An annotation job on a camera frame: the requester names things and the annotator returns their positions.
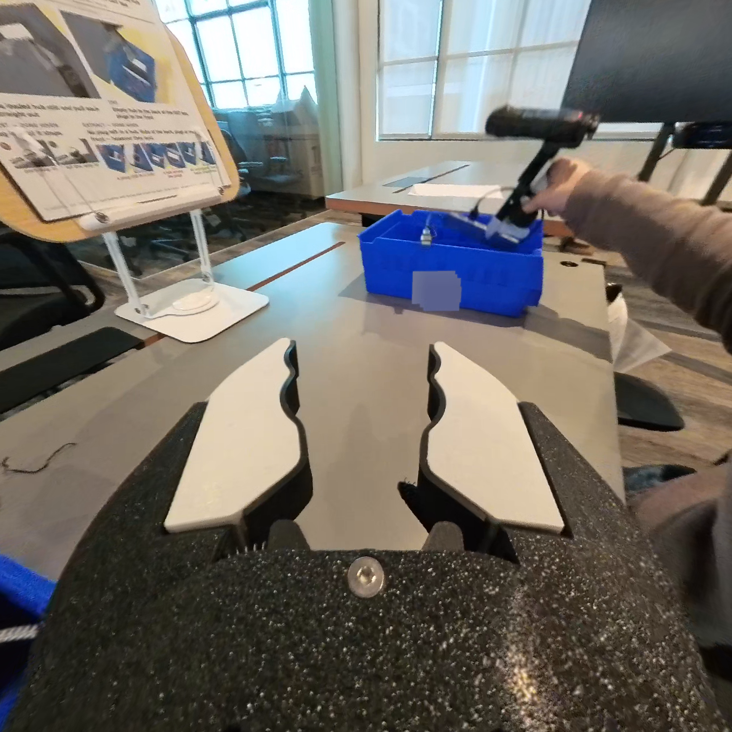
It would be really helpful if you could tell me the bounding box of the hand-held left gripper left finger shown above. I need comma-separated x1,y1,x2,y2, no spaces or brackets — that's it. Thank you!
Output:
164,337,313,534

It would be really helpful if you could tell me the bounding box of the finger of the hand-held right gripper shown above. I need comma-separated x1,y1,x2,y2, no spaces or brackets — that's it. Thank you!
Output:
485,220,530,248

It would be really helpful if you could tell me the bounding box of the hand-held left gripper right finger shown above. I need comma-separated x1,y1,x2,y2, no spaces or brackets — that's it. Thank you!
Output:
419,341,567,534

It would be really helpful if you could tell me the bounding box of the grey usb hub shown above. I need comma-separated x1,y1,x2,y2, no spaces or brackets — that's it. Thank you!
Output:
449,213,501,248

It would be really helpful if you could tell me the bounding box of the usb cable with silver plug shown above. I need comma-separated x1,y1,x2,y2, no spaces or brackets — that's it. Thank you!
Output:
419,186,518,250

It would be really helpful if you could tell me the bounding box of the blue plastic bin with divider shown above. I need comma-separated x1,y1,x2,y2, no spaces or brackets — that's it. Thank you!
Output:
0,552,58,716

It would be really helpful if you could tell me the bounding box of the person's right forearm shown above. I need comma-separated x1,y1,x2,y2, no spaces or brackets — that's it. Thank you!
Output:
557,170,732,339

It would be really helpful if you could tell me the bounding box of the person's right hand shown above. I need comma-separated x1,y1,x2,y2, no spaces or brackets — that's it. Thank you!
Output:
522,157,594,219

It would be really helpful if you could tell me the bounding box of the white paper sheet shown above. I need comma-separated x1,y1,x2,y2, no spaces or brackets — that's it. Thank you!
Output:
408,183,505,199

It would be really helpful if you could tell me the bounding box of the white framed window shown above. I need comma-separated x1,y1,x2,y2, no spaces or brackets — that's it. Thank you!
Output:
377,0,590,141

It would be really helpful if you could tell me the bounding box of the wooden board on white stand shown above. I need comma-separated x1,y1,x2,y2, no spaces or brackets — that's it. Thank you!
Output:
0,0,271,345

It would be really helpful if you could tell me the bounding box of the wood edged grey desk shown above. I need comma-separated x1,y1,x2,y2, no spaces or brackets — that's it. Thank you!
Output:
325,160,573,236

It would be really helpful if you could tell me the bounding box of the black monitor on stand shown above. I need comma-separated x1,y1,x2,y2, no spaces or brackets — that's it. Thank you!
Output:
560,0,732,205

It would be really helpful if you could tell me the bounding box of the clear plastic bag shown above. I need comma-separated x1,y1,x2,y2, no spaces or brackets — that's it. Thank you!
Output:
605,297,673,374

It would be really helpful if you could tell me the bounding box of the black thread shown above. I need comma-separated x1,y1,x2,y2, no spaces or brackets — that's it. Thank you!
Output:
0,442,78,475

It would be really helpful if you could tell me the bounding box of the person's own clothed body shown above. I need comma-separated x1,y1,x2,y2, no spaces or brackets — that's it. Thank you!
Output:
623,457,732,664

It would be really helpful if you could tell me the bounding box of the cardboard box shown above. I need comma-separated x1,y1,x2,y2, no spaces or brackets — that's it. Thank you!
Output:
273,86,322,200

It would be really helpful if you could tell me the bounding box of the dark paned window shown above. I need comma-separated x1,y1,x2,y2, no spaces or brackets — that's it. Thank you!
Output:
154,0,316,111

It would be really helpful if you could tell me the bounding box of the printed instruction sheet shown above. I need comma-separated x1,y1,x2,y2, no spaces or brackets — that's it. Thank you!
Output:
0,0,226,223

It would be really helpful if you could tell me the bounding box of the black desk cable cover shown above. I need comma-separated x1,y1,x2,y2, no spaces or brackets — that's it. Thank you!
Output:
0,326,144,416

